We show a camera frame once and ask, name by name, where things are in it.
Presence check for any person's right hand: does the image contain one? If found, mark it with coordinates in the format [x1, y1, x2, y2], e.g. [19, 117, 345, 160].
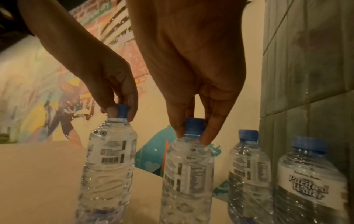
[125, 0, 249, 145]

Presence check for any person's left hand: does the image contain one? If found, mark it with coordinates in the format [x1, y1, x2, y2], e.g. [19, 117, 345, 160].
[17, 0, 139, 123]

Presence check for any beige table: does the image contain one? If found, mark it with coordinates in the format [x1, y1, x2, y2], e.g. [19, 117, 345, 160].
[0, 139, 230, 224]

